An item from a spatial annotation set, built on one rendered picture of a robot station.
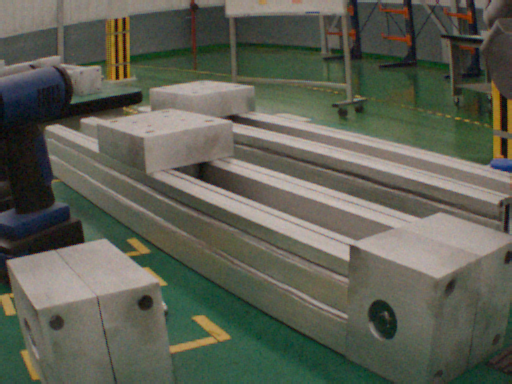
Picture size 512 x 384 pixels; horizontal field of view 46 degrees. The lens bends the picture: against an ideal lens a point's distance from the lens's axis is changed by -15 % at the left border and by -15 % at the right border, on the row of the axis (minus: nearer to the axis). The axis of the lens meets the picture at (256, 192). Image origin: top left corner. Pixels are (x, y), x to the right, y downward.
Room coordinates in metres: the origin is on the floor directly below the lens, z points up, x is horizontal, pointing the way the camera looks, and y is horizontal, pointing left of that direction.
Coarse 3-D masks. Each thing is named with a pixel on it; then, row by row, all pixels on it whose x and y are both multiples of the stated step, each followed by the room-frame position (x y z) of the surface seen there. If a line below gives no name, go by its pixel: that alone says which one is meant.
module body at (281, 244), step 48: (48, 144) 1.11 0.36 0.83; (96, 144) 0.90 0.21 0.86; (96, 192) 0.88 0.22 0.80; (144, 192) 0.73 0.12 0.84; (192, 192) 0.63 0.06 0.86; (240, 192) 0.70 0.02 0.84; (288, 192) 0.63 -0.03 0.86; (336, 192) 0.60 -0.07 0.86; (192, 240) 0.65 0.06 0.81; (240, 240) 0.56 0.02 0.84; (288, 240) 0.50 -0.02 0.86; (336, 240) 0.48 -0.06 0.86; (240, 288) 0.57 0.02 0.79; (288, 288) 0.52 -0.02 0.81; (336, 288) 0.45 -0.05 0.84; (336, 336) 0.45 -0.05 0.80
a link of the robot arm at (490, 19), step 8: (488, 0) 0.60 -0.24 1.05; (496, 0) 0.57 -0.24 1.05; (504, 0) 0.56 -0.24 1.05; (488, 8) 0.58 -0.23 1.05; (496, 8) 0.57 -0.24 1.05; (504, 8) 0.56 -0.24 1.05; (488, 16) 0.58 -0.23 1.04; (496, 16) 0.57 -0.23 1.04; (504, 16) 0.56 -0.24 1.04; (488, 24) 0.58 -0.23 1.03
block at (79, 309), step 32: (32, 256) 0.44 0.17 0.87; (64, 256) 0.44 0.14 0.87; (96, 256) 0.44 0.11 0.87; (32, 288) 0.38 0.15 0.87; (64, 288) 0.38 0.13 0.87; (96, 288) 0.38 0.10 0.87; (128, 288) 0.38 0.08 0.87; (32, 320) 0.37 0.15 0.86; (64, 320) 0.35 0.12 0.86; (96, 320) 0.36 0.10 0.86; (128, 320) 0.38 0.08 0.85; (160, 320) 0.39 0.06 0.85; (32, 352) 0.40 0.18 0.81; (64, 352) 0.35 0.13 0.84; (96, 352) 0.36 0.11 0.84; (128, 352) 0.37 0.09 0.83; (160, 352) 0.39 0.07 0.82
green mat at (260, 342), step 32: (352, 128) 1.35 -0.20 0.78; (64, 192) 0.98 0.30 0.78; (96, 224) 0.81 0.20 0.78; (160, 256) 0.69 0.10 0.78; (0, 288) 0.59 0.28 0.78; (160, 288) 0.60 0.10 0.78; (192, 288) 0.60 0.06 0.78; (0, 320) 0.51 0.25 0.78; (192, 320) 0.53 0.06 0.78; (224, 320) 0.53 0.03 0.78; (256, 320) 0.52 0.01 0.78; (0, 352) 0.45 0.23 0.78; (192, 352) 0.47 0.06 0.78; (224, 352) 0.46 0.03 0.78; (256, 352) 0.46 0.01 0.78; (288, 352) 0.46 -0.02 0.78; (320, 352) 0.46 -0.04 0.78
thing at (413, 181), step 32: (256, 128) 0.93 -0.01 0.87; (288, 128) 0.95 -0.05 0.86; (320, 128) 0.91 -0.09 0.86; (256, 160) 0.89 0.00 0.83; (288, 160) 0.83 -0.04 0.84; (320, 160) 0.78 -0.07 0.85; (352, 160) 0.73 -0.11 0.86; (384, 160) 0.72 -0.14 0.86; (416, 160) 0.74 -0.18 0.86; (448, 160) 0.71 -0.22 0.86; (352, 192) 0.73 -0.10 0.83; (384, 192) 0.68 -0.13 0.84; (416, 192) 0.65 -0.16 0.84; (448, 192) 0.60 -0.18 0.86; (480, 192) 0.57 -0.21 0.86; (480, 224) 0.56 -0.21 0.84
